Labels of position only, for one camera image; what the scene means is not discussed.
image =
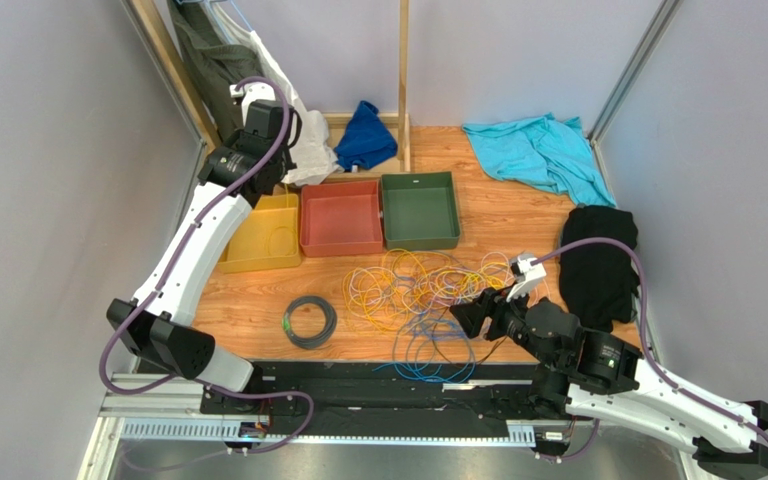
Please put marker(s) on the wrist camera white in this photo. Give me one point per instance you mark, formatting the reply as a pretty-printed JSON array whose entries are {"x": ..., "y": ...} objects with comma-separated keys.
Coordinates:
[
  {"x": 528, "y": 274},
  {"x": 250, "y": 93}
]

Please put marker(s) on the olive green garment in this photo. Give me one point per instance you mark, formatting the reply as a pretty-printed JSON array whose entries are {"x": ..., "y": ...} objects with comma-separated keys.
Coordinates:
[{"x": 214, "y": 65}]

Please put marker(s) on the yellow plastic bin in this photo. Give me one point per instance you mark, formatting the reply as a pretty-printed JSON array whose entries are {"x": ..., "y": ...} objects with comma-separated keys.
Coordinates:
[{"x": 268, "y": 239}]

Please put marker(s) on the cyan cloth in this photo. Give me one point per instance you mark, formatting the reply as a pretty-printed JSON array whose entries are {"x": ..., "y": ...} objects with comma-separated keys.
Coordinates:
[{"x": 542, "y": 152}]

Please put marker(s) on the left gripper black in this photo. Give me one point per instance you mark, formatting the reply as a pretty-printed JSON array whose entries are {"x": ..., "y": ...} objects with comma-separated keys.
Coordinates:
[{"x": 288, "y": 165}]

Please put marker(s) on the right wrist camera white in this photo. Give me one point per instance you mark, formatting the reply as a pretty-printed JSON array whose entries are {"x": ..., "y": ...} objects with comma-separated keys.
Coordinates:
[{"x": 528, "y": 274}]

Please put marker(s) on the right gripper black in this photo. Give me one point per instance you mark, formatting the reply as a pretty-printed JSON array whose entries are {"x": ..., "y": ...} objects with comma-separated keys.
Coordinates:
[{"x": 491, "y": 316}]

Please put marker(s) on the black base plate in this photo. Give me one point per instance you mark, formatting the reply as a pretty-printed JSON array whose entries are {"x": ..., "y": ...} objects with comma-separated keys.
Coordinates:
[{"x": 500, "y": 388}]

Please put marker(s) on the black cloth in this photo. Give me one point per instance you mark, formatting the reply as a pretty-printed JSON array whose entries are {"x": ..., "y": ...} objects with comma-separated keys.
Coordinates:
[{"x": 597, "y": 281}]

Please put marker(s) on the aluminium rail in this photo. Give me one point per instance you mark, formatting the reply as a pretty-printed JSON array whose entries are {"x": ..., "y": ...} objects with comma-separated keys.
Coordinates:
[{"x": 177, "y": 411}]

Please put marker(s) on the green plastic bin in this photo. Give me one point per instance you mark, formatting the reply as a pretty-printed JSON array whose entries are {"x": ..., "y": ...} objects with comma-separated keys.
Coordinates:
[{"x": 420, "y": 211}]

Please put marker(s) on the red plastic bin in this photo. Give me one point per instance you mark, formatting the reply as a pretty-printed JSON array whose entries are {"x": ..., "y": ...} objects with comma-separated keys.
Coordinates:
[{"x": 341, "y": 219}]

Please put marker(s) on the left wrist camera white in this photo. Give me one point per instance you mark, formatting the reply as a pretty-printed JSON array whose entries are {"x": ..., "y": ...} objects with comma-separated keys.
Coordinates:
[{"x": 250, "y": 93}]

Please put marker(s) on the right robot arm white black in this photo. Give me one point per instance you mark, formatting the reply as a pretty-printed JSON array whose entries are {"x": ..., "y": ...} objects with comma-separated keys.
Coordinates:
[{"x": 584, "y": 372}]

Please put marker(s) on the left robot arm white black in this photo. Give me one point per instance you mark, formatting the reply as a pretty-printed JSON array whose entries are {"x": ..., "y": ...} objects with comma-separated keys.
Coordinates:
[{"x": 156, "y": 323}]

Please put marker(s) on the wooden rack frame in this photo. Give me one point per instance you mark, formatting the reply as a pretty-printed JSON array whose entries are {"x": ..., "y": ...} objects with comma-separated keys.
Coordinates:
[{"x": 157, "y": 37}]

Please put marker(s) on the white garment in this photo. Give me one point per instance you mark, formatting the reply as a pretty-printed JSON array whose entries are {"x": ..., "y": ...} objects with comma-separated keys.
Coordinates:
[{"x": 314, "y": 159}]

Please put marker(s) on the dark blue cloth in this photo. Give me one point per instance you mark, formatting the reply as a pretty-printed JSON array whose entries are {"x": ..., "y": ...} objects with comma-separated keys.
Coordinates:
[{"x": 366, "y": 142}]

